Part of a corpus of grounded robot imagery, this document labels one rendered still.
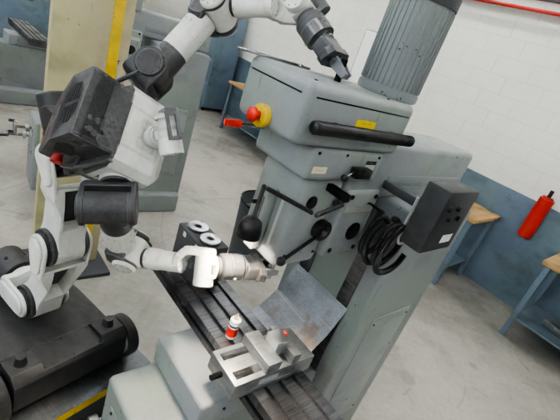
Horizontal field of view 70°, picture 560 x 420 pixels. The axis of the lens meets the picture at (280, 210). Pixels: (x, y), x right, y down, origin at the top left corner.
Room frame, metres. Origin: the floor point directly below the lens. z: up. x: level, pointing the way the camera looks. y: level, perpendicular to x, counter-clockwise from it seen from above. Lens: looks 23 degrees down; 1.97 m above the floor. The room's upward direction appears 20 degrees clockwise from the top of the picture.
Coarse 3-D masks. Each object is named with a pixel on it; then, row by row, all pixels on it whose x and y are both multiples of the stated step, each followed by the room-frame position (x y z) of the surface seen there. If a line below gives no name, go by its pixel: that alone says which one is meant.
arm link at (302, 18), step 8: (288, 0) 1.24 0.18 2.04; (296, 0) 1.23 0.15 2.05; (304, 0) 1.24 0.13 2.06; (312, 0) 1.28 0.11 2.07; (320, 0) 1.27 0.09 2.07; (288, 8) 1.23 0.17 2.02; (296, 8) 1.23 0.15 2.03; (304, 8) 1.25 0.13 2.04; (312, 8) 1.26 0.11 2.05; (320, 8) 1.26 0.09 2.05; (328, 8) 1.27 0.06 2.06; (296, 16) 1.25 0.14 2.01; (304, 16) 1.23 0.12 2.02; (312, 16) 1.23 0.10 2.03; (304, 24) 1.23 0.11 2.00
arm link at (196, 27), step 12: (204, 0) 1.29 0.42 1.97; (216, 0) 1.28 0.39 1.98; (192, 12) 1.29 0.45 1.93; (204, 12) 1.29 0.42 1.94; (180, 24) 1.27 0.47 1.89; (192, 24) 1.27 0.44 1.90; (204, 24) 1.29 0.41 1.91; (168, 36) 1.25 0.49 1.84; (180, 36) 1.25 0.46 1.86; (192, 36) 1.26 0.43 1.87; (204, 36) 1.30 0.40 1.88; (216, 36) 1.36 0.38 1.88; (228, 36) 1.36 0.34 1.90; (180, 48) 1.24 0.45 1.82; (192, 48) 1.27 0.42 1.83
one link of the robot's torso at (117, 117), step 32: (64, 96) 1.03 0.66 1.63; (96, 96) 0.98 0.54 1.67; (128, 96) 1.06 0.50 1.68; (64, 128) 0.91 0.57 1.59; (96, 128) 0.94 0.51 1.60; (128, 128) 1.03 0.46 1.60; (64, 160) 1.02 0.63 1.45; (96, 160) 0.97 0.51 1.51; (128, 160) 0.99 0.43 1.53; (160, 160) 1.09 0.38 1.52
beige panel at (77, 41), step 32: (64, 0) 2.16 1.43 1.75; (96, 0) 2.27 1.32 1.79; (128, 0) 2.40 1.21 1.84; (64, 32) 2.17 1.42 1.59; (96, 32) 2.29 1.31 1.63; (128, 32) 2.42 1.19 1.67; (64, 64) 2.18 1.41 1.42; (96, 64) 2.30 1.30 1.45; (32, 224) 2.16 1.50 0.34; (96, 224) 2.40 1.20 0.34; (96, 256) 2.43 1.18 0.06
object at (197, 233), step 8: (184, 224) 1.51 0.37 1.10; (192, 224) 1.51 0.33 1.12; (200, 224) 1.54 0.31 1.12; (184, 232) 1.47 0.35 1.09; (192, 232) 1.47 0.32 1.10; (200, 232) 1.48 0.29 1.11; (208, 232) 1.49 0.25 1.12; (176, 240) 1.50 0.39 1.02; (184, 240) 1.47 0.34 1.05; (192, 240) 1.43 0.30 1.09; (200, 240) 1.42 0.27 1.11; (208, 240) 1.43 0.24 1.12; (216, 240) 1.45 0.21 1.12; (176, 248) 1.49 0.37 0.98; (216, 248) 1.41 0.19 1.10; (224, 248) 1.44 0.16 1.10; (192, 256) 1.41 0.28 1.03; (184, 272) 1.43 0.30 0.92; (192, 272) 1.39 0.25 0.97; (192, 280) 1.38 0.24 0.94; (216, 280) 1.45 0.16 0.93
